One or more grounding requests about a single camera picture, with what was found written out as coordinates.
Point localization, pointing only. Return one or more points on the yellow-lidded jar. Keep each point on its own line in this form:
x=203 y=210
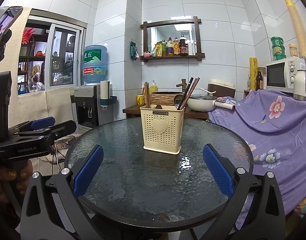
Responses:
x=293 y=51

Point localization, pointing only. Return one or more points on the blue water jug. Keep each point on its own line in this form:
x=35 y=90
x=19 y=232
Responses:
x=94 y=62

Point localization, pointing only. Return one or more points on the white plastic bottle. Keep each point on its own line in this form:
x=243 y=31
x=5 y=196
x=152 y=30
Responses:
x=190 y=48
x=194 y=49

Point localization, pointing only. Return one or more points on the green tub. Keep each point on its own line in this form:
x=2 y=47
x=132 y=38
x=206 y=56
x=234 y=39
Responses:
x=277 y=41
x=278 y=49
x=279 y=56

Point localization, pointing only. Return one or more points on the yellow mug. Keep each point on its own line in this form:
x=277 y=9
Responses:
x=140 y=100

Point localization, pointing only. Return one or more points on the stack of yellow paper cups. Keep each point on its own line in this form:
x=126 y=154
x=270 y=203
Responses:
x=296 y=25

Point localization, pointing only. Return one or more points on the black gold-ended chopstick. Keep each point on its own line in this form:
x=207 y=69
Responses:
x=187 y=90

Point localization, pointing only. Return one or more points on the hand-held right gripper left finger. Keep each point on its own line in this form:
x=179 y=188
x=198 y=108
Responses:
x=89 y=170

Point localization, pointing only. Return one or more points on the red artificial flower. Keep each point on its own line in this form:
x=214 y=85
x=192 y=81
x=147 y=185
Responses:
x=28 y=36

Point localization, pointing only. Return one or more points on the all-steel spoon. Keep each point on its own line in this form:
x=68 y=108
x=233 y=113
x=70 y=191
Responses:
x=158 y=104

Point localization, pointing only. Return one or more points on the purple floral cloth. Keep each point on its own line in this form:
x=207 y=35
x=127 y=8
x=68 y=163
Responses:
x=280 y=130

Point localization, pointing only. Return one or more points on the wicker wash basin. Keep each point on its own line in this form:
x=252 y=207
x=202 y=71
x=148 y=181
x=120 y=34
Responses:
x=165 y=98

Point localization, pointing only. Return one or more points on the brown and white rice cooker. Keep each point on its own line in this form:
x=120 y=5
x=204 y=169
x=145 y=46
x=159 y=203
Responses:
x=224 y=90

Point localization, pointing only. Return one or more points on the cream perforated utensil holder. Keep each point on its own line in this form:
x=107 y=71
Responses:
x=160 y=140

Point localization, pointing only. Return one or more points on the purple label bottle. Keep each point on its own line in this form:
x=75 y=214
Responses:
x=170 y=48

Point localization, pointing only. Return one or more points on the teal wall holder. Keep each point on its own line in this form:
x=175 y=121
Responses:
x=111 y=100

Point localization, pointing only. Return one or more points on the bronze faucet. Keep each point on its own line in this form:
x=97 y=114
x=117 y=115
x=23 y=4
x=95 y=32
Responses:
x=183 y=85

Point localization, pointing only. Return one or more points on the dark soy sauce bottle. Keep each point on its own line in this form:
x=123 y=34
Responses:
x=183 y=47

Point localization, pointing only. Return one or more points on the green label bottle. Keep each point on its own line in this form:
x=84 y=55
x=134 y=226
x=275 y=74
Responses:
x=164 y=48

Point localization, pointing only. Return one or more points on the black phone mount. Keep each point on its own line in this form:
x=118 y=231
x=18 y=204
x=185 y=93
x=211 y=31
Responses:
x=1 y=47

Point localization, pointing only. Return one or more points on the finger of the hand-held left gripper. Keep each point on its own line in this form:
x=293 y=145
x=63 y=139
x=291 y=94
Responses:
x=43 y=123
x=65 y=127

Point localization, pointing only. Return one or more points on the dark wooden display shelf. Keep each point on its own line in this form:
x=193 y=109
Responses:
x=30 y=62

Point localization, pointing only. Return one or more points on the dark wooden counter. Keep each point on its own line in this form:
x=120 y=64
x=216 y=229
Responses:
x=130 y=111

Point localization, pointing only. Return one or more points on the person's left hand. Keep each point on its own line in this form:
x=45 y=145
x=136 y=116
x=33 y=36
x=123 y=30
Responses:
x=3 y=177

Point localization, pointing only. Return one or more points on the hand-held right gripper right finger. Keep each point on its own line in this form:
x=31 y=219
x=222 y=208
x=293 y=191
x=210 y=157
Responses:
x=218 y=170

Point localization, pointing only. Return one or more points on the green wall packet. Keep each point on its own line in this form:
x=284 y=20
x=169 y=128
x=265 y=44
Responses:
x=133 y=51

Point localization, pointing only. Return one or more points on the clear bag of colourful packets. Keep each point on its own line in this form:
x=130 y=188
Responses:
x=301 y=206

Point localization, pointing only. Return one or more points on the golden oil bottle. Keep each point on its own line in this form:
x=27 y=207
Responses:
x=176 y=47

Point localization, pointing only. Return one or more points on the smartphone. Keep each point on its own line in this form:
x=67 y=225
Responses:
x=5 y=22

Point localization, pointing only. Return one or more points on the yellow soap pump bottle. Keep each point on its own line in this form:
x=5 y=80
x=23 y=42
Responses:
x=153 y=87

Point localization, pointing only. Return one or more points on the brown glass bottle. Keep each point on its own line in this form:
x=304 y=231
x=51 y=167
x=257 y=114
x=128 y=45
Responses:
x=259 y=81

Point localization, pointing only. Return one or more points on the white pan with lid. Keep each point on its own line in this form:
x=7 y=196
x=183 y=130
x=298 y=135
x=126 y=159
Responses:
x=200 y=103

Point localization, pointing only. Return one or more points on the pink bowl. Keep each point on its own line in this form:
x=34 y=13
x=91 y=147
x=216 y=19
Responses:
x=146 y=55

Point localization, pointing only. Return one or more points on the white microwave oven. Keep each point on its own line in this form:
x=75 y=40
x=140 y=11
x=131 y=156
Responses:
x=275 y=75

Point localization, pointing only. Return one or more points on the wooden framed mirror shelf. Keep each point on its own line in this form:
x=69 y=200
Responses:
x=168 y=33

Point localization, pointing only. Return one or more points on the yellow snack packet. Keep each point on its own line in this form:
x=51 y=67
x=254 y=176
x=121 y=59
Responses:
x=157 y=50

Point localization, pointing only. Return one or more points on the white rice paddle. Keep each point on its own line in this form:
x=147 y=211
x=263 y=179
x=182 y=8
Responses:
x=206 y=91

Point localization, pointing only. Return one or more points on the sliding window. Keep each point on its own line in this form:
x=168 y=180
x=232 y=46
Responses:
x=63 y=55

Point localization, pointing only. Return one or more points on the water dispenser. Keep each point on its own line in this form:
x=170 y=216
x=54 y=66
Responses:
x=84 y=97

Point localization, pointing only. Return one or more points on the white kettle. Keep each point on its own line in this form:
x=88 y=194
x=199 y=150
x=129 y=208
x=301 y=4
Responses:
x=301 y=82

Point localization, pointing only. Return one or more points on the yellow wrap roll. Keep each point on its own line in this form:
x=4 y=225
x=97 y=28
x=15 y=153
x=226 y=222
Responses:
x=253 y=72

